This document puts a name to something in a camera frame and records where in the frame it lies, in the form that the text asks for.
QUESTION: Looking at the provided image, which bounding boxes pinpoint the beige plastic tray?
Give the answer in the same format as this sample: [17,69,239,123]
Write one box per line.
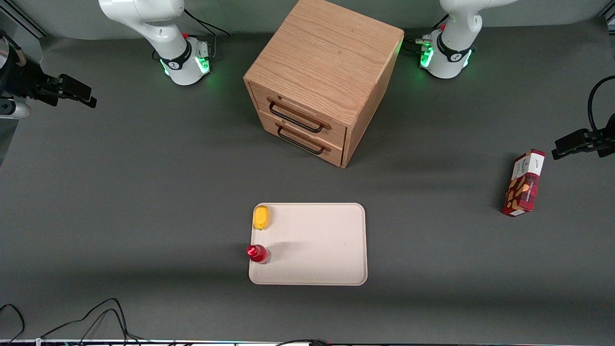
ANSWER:
[248,203,368,286]

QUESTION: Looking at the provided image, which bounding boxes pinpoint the black left arm base cable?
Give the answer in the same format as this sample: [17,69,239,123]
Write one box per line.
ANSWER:
[406,13,450,54]

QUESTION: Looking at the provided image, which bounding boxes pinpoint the yellow plastic toy food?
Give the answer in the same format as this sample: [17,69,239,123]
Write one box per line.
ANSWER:
[253,205,271,231]

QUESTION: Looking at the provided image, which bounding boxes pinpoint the black right arm base cable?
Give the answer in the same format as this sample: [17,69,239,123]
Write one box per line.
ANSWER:
[184,7,231,61]

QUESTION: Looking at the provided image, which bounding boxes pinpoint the aluminium frame profile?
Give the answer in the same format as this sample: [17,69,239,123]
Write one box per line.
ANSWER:
[0,7,49,40]

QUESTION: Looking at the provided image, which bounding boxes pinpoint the wooden drawer cabinet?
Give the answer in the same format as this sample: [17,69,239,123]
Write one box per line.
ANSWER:
[244,0,405,168]

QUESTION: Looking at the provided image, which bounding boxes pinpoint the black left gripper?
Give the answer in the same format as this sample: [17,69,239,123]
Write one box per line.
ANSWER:
[551,112,615,161]

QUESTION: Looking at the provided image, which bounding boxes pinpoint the red cookie box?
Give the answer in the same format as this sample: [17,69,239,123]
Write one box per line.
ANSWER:
[501,149,546,218]

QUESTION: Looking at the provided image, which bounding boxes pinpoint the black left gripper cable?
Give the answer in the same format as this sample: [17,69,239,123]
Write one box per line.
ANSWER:
[587,75,615,141]

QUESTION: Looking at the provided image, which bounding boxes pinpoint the wooden drawer with handle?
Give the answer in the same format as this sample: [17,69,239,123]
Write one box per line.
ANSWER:
[248,81,347,150]
[259,111,344,168]

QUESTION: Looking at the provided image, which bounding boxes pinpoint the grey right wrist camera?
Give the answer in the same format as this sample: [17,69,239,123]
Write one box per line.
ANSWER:
[0,99,32,120]

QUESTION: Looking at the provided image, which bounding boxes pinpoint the black floor cable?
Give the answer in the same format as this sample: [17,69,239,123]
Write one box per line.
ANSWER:
[0,303,25,345]
[39,297,164,346]
[276,338,330,346]

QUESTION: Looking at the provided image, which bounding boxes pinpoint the red small bottle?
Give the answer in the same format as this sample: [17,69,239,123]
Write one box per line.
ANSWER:
[246,244,272,265]

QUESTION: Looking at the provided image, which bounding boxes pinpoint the black arm base cable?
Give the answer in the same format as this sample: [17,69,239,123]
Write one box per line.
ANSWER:
[406,13,450,54]
[184,7,231,61]

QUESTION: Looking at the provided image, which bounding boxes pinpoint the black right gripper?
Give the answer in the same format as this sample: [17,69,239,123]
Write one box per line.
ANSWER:
[0,35,98,108]

